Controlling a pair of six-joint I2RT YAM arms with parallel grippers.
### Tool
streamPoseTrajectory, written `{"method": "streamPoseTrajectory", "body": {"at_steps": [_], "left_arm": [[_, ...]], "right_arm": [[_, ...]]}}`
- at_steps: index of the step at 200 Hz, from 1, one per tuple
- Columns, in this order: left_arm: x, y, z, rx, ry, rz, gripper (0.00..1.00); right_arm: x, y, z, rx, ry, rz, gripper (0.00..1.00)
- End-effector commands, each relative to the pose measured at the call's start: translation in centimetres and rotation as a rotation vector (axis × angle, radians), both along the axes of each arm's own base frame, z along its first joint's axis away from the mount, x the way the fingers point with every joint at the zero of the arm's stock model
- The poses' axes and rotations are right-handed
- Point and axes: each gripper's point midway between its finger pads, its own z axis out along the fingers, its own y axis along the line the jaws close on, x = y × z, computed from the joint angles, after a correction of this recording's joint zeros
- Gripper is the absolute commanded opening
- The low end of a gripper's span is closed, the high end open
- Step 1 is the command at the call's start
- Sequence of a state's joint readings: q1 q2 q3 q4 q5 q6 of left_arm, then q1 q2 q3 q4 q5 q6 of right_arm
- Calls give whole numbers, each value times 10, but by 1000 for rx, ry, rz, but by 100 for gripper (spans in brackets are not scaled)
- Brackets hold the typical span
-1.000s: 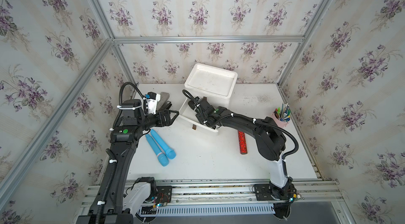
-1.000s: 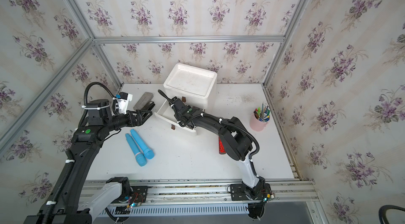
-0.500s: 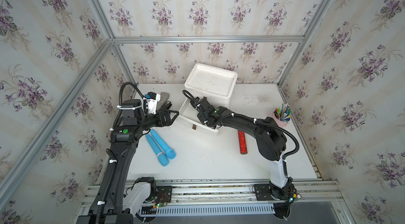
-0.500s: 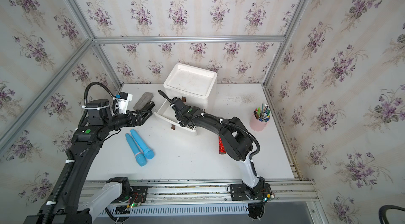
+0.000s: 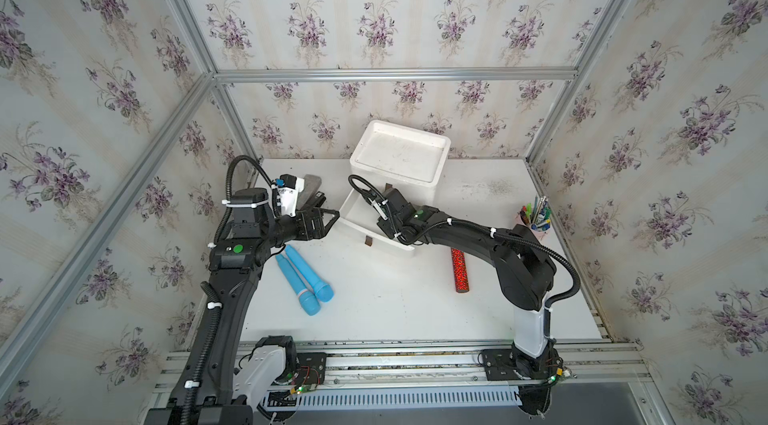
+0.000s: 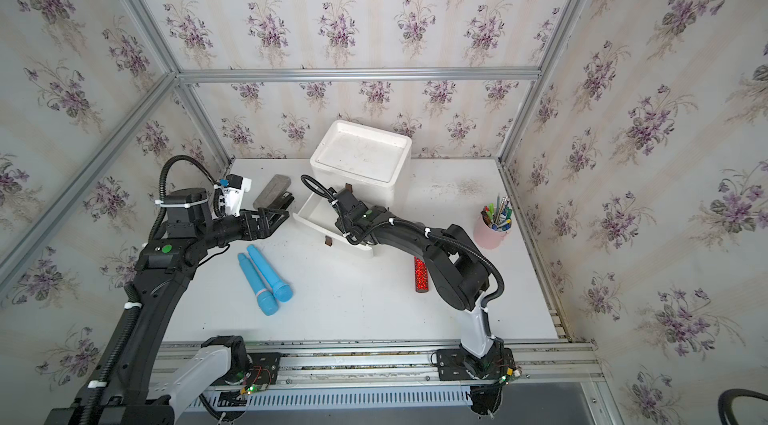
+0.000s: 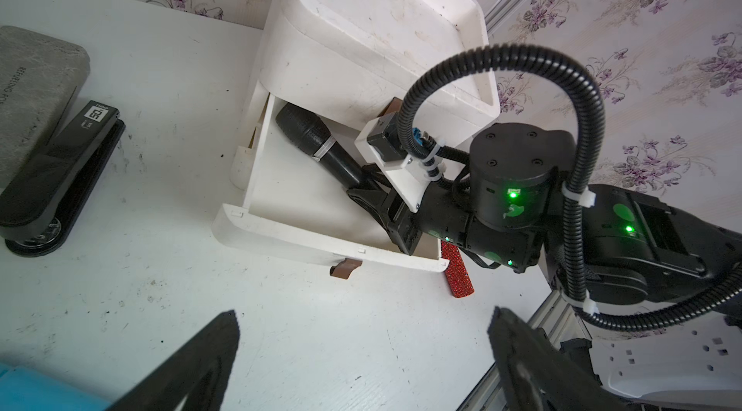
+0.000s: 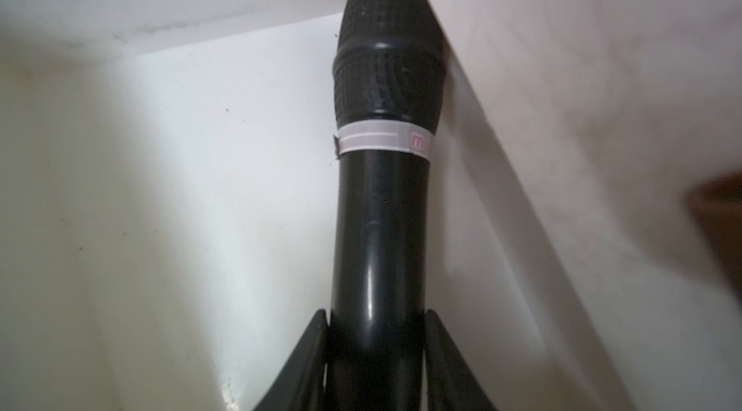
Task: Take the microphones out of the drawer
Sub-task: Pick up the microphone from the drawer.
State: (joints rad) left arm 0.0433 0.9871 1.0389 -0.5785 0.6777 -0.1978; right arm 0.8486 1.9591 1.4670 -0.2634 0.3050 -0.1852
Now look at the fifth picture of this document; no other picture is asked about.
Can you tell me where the white three-drawer cabinet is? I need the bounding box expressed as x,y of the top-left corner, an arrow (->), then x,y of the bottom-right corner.
350,120 -> 451,205

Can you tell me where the blue toy microphone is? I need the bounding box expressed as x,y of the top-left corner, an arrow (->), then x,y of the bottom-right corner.
285,245 -> 334,303
276,255 -> 321,316

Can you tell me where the red glitter microphone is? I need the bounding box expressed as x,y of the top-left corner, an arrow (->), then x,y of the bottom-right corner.
451,248 -> 470,293

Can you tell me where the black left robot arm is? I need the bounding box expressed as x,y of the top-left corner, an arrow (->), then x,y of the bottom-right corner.
145,155 -> 339,424

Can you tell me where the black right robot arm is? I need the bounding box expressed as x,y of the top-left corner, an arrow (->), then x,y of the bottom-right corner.
348,174 -> 581,373

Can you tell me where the black stapler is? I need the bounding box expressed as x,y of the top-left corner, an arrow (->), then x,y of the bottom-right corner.
305,192 -> 327,208

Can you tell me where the grey rectangular eraser block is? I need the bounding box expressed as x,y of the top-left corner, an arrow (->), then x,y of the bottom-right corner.
299,174 -> 322,201

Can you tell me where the pink cup of pens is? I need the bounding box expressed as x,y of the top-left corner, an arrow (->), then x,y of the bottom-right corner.
518,196 -> 552,238

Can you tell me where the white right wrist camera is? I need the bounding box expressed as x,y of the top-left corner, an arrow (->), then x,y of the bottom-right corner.
371,198 -> 391,221

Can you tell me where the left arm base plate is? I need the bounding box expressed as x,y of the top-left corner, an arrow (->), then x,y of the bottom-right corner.
261,352 -> 328,411

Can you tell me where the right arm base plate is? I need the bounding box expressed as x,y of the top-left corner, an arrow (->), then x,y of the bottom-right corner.
479,343 -> 566,384

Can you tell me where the aluminium mounting rail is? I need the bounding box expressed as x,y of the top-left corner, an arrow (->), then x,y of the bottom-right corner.
152,339 -> 652,393

